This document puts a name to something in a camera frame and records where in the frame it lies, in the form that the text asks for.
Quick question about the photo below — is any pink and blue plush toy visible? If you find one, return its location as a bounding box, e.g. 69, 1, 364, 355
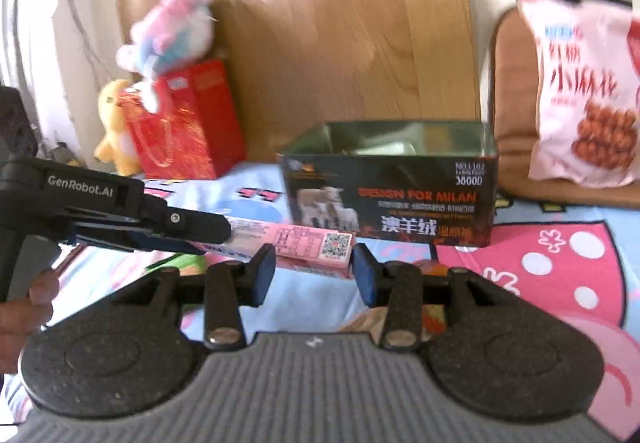
116, 0, 218, 111

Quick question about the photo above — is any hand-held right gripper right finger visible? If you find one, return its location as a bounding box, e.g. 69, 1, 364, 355
351, 243, 507, 352

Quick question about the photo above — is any brown seat cushion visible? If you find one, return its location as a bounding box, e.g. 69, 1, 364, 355
487, 5, 640, 211

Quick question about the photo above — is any dark wall cable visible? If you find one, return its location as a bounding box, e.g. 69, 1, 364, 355
47, 0, 103, 91

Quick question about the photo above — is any dark tin box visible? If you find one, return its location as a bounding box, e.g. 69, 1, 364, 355
276, 120, 499, 249

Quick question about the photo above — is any person's left hand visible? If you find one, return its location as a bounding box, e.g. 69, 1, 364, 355
0, 269, 60, 340

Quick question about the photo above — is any orange snack packet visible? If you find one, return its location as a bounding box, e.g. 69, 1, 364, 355
345, 259, 453, 344

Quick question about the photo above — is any wooden board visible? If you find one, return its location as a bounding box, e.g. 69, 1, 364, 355
115, 0, 483, 164

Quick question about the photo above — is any cartoon printed bedsheet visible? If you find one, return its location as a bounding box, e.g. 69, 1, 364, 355
0, 160, 640, 443

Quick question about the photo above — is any red gift bag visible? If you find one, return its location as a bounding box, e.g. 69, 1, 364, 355
117, 59, 247, 181

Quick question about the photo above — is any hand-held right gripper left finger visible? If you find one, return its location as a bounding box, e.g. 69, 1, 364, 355
120, 244, 277, 352

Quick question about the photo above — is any yellow plush toy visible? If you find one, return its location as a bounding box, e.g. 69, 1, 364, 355
94, 79, 143, 178

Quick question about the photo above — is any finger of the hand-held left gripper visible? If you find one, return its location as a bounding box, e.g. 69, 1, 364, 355
142, 195, 232, 246
70, 229, 207, 257

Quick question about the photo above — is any pink snack box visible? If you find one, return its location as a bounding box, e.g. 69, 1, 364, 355
200, 217, 357, 280

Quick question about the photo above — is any pink snack bag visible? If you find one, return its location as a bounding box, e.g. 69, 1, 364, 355
517, 0, 640, 188

